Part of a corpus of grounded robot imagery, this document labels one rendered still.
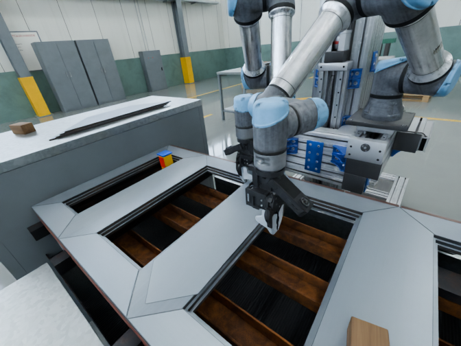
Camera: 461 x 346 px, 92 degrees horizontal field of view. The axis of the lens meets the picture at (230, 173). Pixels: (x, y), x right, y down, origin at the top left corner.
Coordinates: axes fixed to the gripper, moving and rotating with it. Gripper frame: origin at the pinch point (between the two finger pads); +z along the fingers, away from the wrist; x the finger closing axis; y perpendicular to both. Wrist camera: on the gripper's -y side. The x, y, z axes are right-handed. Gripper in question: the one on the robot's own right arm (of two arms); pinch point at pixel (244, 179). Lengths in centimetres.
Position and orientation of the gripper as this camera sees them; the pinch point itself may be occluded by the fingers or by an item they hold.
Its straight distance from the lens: 97.4
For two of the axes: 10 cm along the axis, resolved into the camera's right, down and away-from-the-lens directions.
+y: 7.9, 2.5, -5.6
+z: 0.9, 8.6, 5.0
